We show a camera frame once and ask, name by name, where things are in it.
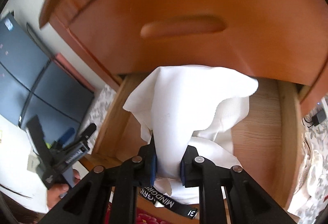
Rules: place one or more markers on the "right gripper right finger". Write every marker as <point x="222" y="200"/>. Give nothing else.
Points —
<point x="228" y="195"/>

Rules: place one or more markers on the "dark blue panel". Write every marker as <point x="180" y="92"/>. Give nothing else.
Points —
<point x="35" y="84"/>

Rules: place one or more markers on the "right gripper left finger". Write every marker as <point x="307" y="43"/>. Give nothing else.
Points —
<point x="107" y="195"/>

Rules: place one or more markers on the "closed upper wooden drawer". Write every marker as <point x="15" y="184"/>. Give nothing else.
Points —
<point x="278" y="39"/>

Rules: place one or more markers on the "open lower wooden drawer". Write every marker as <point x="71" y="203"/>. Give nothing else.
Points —
<point x="267" y="142"/>

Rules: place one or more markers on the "white plain cloth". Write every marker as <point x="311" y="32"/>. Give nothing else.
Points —
<point x="186" y="106"/>

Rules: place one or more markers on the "black charger with cable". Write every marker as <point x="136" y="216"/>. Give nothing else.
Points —
<point x="316" y="119"/>

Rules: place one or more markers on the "brown wooden nightstand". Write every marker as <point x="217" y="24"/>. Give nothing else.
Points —
<point x="60" y="13"/>

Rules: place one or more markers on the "left hand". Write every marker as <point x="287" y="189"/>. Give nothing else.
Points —
<point x="55" y="193"/>

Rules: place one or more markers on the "red floral fabric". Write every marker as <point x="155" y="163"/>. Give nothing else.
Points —
<point x="142" y="217"/>

